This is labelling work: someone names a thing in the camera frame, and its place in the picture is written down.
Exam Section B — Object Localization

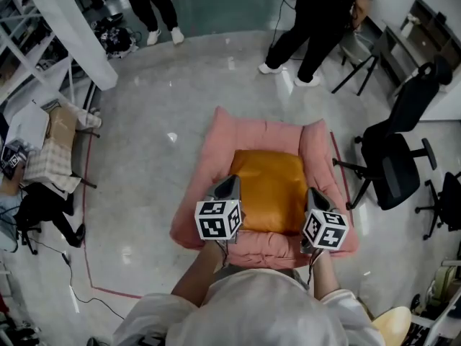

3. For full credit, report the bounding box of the grey chair with black legs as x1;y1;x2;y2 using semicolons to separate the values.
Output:
331;30;379;97

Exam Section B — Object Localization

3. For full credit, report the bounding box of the white box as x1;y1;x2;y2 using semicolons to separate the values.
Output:
5;101;50;147

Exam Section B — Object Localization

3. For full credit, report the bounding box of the person's left forearm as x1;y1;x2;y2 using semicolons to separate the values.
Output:
171;239;231;308

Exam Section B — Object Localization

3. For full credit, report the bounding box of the white square pillar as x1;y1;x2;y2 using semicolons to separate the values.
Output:
21;0;119;92

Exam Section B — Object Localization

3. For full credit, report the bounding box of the white shelving unit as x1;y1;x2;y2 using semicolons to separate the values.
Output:
0;0;73;104

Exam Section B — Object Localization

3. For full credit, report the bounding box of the black floor cable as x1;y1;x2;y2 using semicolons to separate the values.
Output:
35;241;125;320

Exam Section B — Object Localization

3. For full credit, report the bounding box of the person's right forearm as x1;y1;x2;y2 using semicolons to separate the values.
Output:
309;249;341;298

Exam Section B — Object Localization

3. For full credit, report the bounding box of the black high-back office chair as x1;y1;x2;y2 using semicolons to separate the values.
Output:
331;56;453;211

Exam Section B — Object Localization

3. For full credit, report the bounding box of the orange fabric cushion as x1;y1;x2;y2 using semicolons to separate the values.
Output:
229;149;310;234

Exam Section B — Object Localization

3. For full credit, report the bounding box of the round wooden side table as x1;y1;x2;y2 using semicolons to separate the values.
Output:
370;306;413;346

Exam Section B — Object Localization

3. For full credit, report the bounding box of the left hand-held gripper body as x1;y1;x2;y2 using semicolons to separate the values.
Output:
194;174;243;247

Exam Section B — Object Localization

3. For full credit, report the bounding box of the person's white shirt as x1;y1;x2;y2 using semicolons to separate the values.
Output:
113;268;386;346

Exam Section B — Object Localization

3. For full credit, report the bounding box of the checkered cloth table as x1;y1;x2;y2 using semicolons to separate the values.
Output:
21;102;103;194

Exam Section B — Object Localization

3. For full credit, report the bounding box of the brown cardboard box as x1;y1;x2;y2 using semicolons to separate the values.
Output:
46;105;79;147

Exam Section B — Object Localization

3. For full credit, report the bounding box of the pile of black bags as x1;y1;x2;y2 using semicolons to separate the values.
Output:
91;12;140;59

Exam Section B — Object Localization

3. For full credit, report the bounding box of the grey cubby shelf unit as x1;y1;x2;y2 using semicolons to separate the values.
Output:
374;0;461;93

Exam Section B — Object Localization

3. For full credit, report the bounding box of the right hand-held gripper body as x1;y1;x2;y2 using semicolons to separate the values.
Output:
299;187;350;255

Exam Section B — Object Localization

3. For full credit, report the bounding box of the white low rack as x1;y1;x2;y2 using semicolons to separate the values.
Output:
410;259;461;346

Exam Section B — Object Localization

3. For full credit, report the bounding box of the black low-back office chair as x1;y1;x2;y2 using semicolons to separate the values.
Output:
414;171;461;241

